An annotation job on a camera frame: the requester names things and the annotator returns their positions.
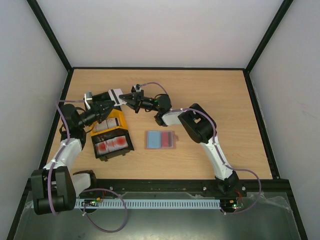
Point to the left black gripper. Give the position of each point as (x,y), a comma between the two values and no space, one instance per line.
(101,114)

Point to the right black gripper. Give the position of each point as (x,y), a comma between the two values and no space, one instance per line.
(137,101)

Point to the white credit card black stripe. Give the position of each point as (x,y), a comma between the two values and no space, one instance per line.
(114,95)

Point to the brown leather card holder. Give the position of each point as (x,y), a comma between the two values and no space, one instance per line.
(160,139)

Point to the red credit card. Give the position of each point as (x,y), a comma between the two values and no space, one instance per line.
(166,139)

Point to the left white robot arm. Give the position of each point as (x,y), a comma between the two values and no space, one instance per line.
(54,189)

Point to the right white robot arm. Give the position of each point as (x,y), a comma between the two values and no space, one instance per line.
(200,127)

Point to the black bin with teal cards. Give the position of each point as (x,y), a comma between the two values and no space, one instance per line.
(105,96)

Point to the white card stack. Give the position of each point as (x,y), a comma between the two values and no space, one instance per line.
(106,124)

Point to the yellow bin with white cards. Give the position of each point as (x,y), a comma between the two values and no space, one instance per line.
(115,113)

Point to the black bin with red cards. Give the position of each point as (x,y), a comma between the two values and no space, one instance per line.
(110,135)

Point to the red card stack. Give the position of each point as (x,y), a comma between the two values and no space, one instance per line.
(111,145)

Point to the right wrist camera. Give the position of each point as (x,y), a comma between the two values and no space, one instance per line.
(136,88)

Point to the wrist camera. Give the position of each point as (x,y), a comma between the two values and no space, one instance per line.
(136,88)
(88,100)

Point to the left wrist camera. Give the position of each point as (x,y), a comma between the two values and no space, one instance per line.
(88,100)

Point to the black aluminium frame rail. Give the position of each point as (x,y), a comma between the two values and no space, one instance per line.
(204,188)

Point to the light blue slotted cable duct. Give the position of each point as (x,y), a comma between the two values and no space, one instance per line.
(193,204)

